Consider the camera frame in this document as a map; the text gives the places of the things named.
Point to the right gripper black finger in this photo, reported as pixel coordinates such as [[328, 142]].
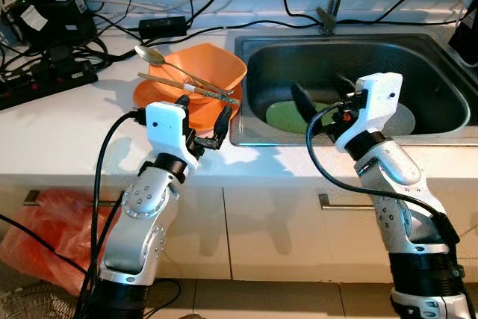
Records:
[[346, 84], [302, 102]]

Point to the stainless steel sink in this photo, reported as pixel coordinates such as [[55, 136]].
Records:
[[269, 57]]

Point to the metal spoon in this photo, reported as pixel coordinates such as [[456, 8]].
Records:
[[148, 54]]

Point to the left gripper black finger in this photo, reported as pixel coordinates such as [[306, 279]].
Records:
[[184, 104], [222, 121]]

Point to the black charger box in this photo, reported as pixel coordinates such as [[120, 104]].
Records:
[[60, 24]]

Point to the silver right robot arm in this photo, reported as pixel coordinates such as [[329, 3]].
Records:
[[407, 214]]

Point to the metal fork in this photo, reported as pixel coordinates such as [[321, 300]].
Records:
[[196, 81]]

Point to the orange plastic plate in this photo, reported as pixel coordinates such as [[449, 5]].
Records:
[[149, 96]]

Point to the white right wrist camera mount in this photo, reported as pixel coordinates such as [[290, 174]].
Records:
[[377, 95]]

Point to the green plate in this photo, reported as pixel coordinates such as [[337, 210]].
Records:
[[284, 119]]

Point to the white kitchen cabinet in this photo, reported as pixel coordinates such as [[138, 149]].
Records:
[[276, 237]]

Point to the black power adapter brick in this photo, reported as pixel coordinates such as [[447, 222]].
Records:
[[163, 26]]

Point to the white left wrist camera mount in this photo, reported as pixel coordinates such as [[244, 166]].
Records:
[[164, 121]]

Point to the pale grey dish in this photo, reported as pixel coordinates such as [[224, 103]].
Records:
[[403, 121]]

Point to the orange plastic bag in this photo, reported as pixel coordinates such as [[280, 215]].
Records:
[[52, 237]]

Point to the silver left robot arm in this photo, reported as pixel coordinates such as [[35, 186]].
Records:
[[142, 214]]

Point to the black appliance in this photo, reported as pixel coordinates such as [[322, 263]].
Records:
[[467, 35]]

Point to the orange plastic bowl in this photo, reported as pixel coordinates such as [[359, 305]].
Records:
[[216, 61]]

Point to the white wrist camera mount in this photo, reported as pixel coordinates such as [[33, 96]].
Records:
[[377, 95], [164, 121]]

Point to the black power strip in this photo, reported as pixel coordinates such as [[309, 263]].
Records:
[[45, 87]]

